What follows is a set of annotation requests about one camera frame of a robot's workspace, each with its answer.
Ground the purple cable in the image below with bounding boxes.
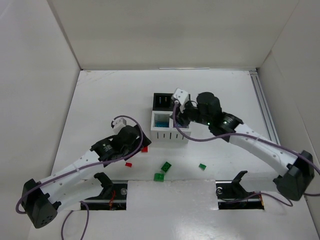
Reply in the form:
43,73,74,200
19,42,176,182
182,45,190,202
15,115,145,240
172,99,320,207

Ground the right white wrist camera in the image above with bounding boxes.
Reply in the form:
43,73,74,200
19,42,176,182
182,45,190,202
171,88,190,113

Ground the light green lego brick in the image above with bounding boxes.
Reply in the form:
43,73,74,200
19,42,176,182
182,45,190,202
153,173,165,182

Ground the red rectangular lego brick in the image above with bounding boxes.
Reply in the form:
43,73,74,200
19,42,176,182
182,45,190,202
141,146,148,153

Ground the white two-compartment container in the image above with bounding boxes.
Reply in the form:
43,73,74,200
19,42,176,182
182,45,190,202
150,111,189,144

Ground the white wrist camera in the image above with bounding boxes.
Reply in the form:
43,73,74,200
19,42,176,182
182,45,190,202
111,117,127,135
171,88,190,113

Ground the black two-compartment container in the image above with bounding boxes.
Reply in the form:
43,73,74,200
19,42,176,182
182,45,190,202
152,93,175,112

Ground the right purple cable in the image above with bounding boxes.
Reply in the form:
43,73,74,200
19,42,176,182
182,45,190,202
172,99,320,207

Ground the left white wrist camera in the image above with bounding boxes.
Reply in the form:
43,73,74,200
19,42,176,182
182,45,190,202
111,117,127,135

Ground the teal long lego brick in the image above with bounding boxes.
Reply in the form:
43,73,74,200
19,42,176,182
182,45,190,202
155,121,170,128

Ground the dark green lego brick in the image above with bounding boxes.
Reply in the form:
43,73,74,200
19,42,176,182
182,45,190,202
161,161,172,173

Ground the small red lego piece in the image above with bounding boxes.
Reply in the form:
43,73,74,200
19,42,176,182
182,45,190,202
125,162,132,168

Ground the small green flat lego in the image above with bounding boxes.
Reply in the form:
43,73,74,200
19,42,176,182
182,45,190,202
198,163,207,170

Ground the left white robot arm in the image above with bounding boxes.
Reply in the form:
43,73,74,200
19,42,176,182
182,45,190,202
21,125,152,229

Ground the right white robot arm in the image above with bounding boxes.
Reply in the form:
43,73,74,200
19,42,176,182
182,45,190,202
172,88,316,201

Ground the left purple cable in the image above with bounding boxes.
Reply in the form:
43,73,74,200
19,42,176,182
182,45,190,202
15,115,145,240

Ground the aluminium rail on right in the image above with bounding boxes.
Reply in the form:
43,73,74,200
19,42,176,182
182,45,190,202
249,69,281,145

